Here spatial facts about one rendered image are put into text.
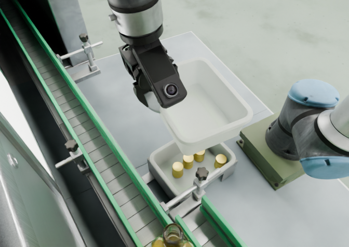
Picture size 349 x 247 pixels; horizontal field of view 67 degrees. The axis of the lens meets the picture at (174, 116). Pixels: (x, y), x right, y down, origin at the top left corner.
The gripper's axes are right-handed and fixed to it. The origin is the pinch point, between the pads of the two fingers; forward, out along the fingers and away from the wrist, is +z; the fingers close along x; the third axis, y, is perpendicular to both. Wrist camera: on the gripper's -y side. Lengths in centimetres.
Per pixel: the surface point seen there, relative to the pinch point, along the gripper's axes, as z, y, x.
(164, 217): 13.0, -15.7, 10.1
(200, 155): 30.7, 0.4, -9.0
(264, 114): 41, 6, -42
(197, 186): 14.5, -13.2, 0.2
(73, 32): 19, 71, 7
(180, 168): 29.6, -0.7, -1.2
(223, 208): 36.6, -15.6, -6.7
